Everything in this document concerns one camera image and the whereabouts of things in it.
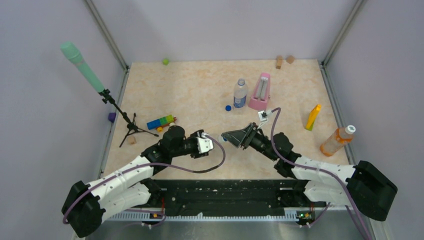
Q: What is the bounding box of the clear bottle blue label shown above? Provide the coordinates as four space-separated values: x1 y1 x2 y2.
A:
233 78 249 109

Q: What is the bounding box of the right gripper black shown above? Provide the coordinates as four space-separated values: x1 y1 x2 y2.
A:
222 122 278 162

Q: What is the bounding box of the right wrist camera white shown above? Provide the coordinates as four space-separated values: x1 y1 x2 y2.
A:
258 110 273 129

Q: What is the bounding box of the pink metronome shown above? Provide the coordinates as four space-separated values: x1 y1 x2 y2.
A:
248 72 271 111

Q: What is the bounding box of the orange juice bottle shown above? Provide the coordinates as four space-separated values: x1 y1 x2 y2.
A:
319 125 356 157

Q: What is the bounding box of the purple small block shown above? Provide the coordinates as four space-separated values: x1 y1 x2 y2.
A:
107 112 117 123

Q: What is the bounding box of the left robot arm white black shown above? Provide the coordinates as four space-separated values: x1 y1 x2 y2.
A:
61 125 214 238

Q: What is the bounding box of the wooden cube near tripod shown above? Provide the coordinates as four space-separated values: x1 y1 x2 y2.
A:
127 135 137 145

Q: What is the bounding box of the black microphone tripod stand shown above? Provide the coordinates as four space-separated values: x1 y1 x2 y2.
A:
98 89 159 148

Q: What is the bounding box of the green small cube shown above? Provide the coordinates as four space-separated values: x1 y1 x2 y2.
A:
162 58 170 66

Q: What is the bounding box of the green microphone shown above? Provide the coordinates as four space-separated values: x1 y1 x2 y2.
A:
60 41 105 93

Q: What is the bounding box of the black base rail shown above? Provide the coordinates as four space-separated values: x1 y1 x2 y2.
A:
119 178 332 220

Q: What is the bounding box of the small wooden cube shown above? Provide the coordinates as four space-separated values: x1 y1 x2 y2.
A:
285 55 296 64

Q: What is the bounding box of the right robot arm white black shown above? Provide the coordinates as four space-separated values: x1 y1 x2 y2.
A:
221 122 398 222

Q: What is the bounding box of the toy brick car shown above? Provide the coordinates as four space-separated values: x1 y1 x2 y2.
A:
146 114 177 133

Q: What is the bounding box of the tall wooden block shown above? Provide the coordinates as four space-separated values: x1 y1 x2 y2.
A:
275 55 284 70

